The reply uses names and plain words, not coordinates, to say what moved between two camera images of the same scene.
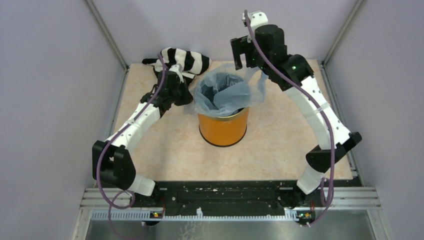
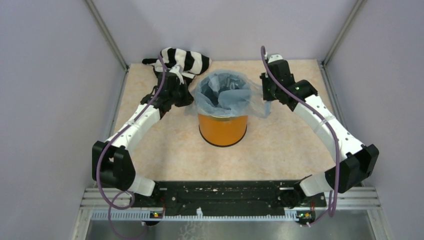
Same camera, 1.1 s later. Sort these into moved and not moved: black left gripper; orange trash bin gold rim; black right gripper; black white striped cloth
Moved: black right gripper
Not moved: black white striped cloth; orange trash bin gold rim; black left gripper
